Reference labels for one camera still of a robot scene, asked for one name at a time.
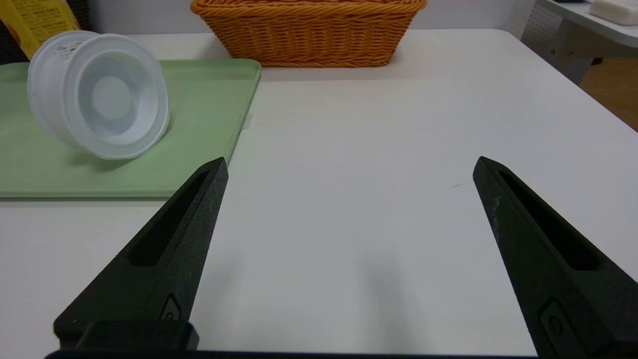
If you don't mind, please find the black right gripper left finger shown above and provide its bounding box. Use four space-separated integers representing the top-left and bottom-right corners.
54 157 229 351

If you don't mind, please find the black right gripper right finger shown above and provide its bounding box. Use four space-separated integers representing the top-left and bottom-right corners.
473 156 638 358

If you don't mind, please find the white round plastic container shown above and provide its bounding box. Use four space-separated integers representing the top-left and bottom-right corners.
27 30 170 161

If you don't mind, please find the yellow snack box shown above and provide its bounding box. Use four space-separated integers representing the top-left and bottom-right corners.
0 0 80 59

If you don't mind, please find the orange wicker basket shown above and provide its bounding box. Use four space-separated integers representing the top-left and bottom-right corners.
191 0 428 68

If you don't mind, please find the light green plastic tray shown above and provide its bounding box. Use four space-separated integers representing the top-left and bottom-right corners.
0 59 262 200

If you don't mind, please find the white soap block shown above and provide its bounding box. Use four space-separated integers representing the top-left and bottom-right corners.
589 0 638 26

